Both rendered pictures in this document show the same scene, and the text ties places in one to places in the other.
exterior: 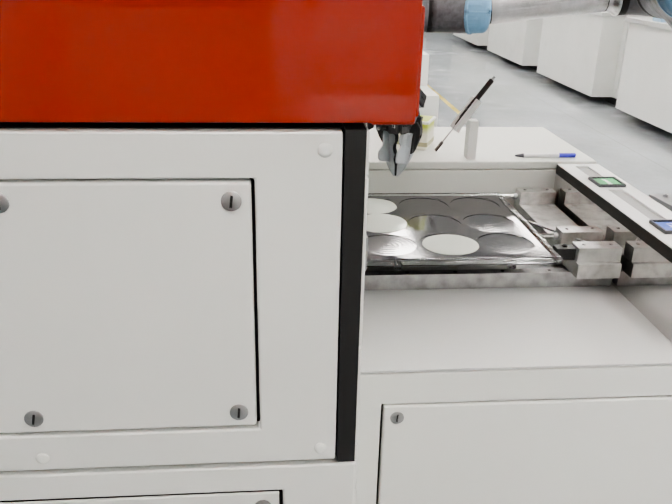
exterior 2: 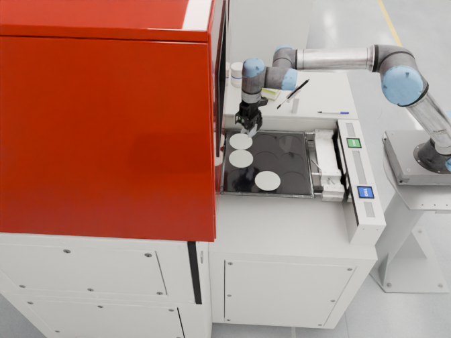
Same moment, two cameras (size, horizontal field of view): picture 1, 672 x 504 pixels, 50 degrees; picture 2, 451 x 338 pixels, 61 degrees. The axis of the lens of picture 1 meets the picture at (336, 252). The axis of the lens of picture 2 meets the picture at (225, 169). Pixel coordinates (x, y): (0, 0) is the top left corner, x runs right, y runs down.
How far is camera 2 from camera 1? 77 cm
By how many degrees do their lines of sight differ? 27
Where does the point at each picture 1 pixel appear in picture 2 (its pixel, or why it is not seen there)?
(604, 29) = not seen: outside the picture
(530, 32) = not seen: outside the picture
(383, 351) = (227, 239)
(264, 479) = (171, 305)
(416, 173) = (266, 120)
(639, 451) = (328, 277)
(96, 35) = (91, 220)
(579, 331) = (312, 233)
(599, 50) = not seen: outside the picture
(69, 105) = (86, 233)
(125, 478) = (123, 302)
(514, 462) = (277, 276)
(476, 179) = (295, 123)
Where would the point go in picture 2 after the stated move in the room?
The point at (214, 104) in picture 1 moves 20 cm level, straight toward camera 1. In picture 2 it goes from (137, 235) to (127, 313)
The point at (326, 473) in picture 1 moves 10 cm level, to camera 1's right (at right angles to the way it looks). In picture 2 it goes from (192, 306) to (221, 310)
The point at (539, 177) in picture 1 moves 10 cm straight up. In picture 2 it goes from (327, 124) to (332, 106)
